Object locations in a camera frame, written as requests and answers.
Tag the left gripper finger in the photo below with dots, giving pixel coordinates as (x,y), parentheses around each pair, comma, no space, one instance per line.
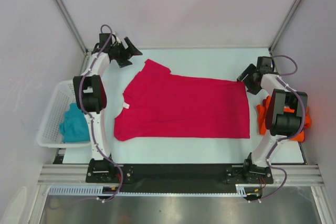
(132,50)
(124,62)

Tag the teal t shirt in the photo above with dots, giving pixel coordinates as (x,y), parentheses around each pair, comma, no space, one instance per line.
(74,128)

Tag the orange t shirt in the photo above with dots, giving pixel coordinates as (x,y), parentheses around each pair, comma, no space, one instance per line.
(261,118)

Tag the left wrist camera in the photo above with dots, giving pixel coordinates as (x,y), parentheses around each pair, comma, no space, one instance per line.
(111,39)

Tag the magenta t shirt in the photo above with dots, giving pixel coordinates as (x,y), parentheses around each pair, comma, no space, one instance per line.
(158,103)

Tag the slotted white cable duct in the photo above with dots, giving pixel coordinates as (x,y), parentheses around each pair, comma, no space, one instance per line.
(105,191)

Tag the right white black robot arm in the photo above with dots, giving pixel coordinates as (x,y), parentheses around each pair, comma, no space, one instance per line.
(285,117)

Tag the aluminium rail frame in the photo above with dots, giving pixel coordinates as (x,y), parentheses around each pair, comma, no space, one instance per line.
(75,174)

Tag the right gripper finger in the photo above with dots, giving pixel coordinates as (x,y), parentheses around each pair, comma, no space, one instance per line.
(248,72)
(253,88)

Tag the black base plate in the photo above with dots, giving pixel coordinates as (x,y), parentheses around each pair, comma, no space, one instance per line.
(177,178)

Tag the white plastic laundry basket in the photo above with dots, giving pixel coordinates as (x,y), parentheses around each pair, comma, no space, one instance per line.
(49,134)

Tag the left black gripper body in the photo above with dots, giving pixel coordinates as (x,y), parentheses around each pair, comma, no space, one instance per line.
(120,52)

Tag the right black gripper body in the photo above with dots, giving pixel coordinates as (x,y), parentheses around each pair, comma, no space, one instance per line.
(251,80)

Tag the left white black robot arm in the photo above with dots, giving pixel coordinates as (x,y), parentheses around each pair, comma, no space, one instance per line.
(92,100)

